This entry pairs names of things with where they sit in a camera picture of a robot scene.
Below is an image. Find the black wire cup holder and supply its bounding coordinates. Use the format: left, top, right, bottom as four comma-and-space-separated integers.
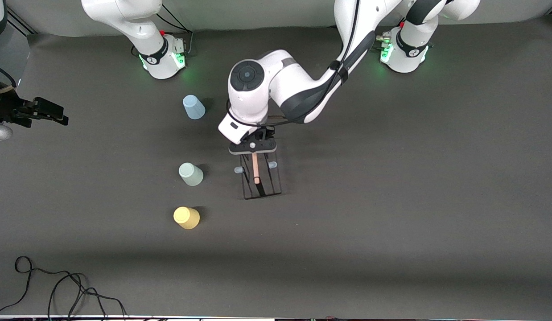
234, 152, 283, 200

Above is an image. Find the pale green plastic cup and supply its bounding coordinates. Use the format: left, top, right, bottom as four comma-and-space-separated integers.
178, 162, 204, 186

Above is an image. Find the yellow plastic cup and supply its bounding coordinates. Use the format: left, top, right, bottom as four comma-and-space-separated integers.
173, 206, 201, 230

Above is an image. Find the light blue plastic cup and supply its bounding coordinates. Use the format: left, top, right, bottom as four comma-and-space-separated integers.
182, 95, 206, 120

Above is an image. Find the black right arm base cable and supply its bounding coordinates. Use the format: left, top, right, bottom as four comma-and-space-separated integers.
157, 4, 194, 58

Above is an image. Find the black cable on table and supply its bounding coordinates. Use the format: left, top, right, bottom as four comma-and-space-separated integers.
0, 255, 128, 320

